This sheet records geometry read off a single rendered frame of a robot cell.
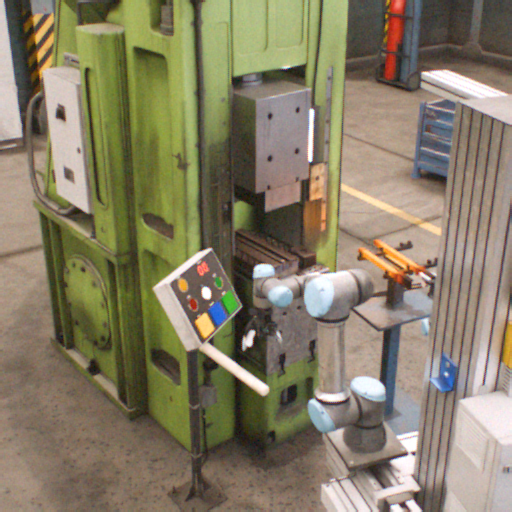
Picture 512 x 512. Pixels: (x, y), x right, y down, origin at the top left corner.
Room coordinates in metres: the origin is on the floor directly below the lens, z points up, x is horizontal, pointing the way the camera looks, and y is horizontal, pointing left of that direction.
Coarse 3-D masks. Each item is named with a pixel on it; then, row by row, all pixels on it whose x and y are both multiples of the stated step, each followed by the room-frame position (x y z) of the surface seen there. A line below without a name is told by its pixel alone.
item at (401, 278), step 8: (360, 248) 3.40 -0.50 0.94; (368, 256) 3.33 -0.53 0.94; (376, 256) 3.31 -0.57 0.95; (376, 264) 3.26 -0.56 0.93; (384, 264) 3.23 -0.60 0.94; (392, 272) 3.15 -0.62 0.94; (400, 272) 3.14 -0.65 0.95; (400, 280) 3.11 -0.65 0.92; (408, 280) 3.05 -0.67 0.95; (408, 288) 3.05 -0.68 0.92
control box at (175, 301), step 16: (208, 256) 2.83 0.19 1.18; (176, 272) 2.69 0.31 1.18; (192, 272) 2.71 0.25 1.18; (208, 272) 2.77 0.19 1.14; (160, 288) 2.59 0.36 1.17; (176, 288) 2.59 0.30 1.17; (192, 288) 2.65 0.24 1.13; (208, 288) 2.72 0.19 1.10; (224, 288) 2.79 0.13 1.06; (176, 304) 2.56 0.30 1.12; (208, 304) 2.67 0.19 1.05; (240, 304) 2.81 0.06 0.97; (176, 320) 2.56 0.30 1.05; (192, 320) 2.55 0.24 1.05; (224, 320) 2.69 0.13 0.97; (192, 336) 2.53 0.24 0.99; (208, 336) 2.57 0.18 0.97
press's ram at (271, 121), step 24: (240, 96) 3.13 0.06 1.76; (264, 96) 3.11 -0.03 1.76; (288, 96) 3.16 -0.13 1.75; (240, 120) 3.13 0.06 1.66; (264, 120) 3.08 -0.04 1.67; (288, 120) 3.16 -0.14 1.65; (240, 144) 3.13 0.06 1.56; (264, 144) 3.08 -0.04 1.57; (288, 144) 3.16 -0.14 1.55; (240, 168) 3.13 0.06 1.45; (264, 168) 3.08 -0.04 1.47; (288, 168) 3.16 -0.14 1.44
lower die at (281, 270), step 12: (240, 240) 3.38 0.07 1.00; (264, 240) 3.39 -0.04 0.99; (252, 252) 3.26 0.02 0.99; (264, 252) 3.24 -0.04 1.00; (276, 252) 3.24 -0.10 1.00; (288, 252) 3.26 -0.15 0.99; (240, 264) 3.22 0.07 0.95; (252, 264) 3.16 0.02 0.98; (264, 264) 3.16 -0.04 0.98; (276, 264) 3.14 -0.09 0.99; (288, 264) 3.17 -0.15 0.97; (276, 276) 3.13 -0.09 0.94
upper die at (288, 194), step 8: (296, 184) 3.19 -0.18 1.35; (240, 192) 3.22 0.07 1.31; (248, 192) 3.17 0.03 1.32; (264, 192) 3.09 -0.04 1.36; (272, 192) 3.11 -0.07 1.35; (280, 192) 3.14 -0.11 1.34; (288, 192) 3.17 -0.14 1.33; (296, 192) 3.19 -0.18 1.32; (248, 200) 3.17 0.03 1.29; (256, 200) 3.13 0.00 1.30; (264, 200) 3.09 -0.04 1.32; (272, 200) 3.11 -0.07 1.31; (280, 200) 3.14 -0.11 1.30; (288, 200) 3.17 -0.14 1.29; (296, 200) 3.20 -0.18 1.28; (264, 208) 3.09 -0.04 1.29; (272, 208) 3.11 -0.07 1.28
